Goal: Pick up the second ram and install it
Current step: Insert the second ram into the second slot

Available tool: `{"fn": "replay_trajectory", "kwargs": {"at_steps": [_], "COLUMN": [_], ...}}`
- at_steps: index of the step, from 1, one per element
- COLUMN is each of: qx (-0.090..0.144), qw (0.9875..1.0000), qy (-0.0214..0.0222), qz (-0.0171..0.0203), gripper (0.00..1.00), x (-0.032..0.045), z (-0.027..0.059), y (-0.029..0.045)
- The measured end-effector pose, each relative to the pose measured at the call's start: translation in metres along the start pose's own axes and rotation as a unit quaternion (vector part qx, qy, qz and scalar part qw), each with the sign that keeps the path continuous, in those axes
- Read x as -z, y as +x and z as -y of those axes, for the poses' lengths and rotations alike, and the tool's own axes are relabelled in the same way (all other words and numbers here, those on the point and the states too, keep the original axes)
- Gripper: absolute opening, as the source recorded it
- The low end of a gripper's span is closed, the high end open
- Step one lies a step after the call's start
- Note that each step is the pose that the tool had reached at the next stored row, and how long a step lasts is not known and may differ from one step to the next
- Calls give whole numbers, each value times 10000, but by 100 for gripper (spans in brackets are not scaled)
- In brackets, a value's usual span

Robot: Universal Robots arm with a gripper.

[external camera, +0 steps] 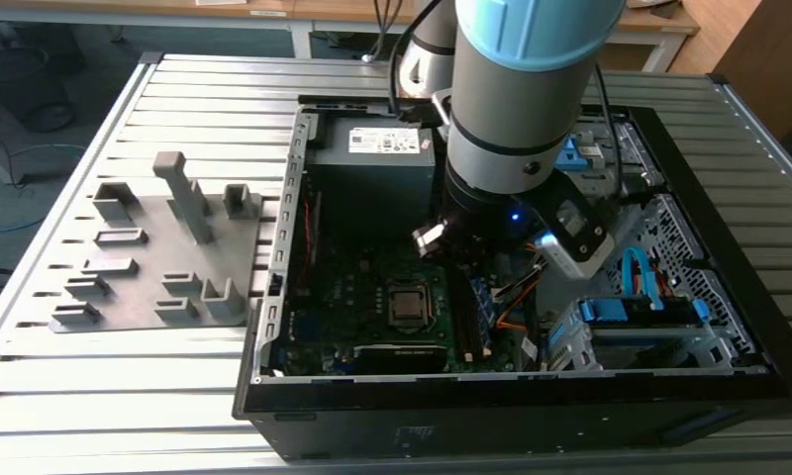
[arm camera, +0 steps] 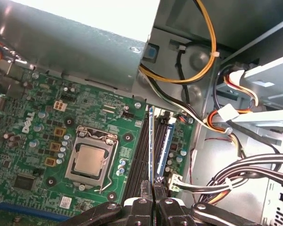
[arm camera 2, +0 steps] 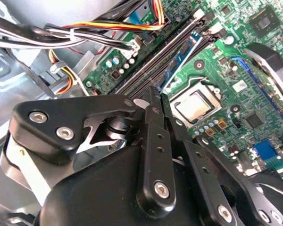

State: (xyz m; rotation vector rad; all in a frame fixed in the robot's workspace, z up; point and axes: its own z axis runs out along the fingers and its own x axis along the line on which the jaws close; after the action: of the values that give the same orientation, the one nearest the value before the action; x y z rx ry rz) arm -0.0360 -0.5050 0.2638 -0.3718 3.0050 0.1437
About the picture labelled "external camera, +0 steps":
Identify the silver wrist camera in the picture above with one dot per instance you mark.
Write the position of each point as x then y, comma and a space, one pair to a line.
561, 262

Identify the grey power supply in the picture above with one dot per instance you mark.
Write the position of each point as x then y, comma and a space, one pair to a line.
376, 143

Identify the black graphics card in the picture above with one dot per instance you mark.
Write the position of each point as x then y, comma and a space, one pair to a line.
402, 357

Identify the grey parts rack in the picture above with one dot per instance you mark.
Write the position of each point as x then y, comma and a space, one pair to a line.
165, 247

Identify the black CPU socket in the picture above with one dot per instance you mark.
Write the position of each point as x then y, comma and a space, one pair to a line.
409, 327

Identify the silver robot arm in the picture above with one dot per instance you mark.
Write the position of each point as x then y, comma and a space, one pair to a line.
514, 99

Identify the blue disk carrier with disk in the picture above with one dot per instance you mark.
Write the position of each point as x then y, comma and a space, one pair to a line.
604, 312

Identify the silver CPU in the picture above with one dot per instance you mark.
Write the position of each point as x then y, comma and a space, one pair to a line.
406, 304

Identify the green motherboard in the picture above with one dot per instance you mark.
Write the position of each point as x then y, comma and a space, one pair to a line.
342, 297

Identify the grey metal disk bay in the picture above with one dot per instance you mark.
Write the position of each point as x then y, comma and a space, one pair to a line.
647, 346
636, 138

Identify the black PC case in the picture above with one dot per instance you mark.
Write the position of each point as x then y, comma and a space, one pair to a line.
501, 425

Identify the black camera bracket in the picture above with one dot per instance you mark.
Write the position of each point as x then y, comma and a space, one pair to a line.
564, 190

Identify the brown wooden cabinet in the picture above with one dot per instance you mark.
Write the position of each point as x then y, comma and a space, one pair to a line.
765, 64

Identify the wooden desk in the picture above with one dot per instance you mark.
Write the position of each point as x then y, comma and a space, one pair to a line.
640, 25

